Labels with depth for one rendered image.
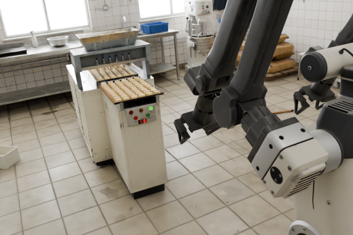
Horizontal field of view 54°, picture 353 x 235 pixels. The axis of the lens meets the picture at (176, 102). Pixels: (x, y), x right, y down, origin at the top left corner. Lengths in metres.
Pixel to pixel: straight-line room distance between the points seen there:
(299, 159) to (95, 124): 2.88
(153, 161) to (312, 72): 2.24
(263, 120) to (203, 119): 0.27
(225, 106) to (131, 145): 2.07
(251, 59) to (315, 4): 5.67
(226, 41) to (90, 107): 2.66
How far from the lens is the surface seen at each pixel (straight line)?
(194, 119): 0.99
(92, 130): 3.45
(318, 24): 6.36
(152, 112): 2.73
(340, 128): 0.79
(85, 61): 3.34
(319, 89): 1.23
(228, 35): 0.78
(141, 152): 2.87
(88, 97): 3.33
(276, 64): 6.05
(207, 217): 2.82
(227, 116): 0.79
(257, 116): 0.76
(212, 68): 0.84
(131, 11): 6.54
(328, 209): 0.90
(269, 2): 0.67
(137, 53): 3.43
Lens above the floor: 1.76
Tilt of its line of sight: 20 degrees down
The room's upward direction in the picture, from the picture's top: 5 degrees counter-clockwise
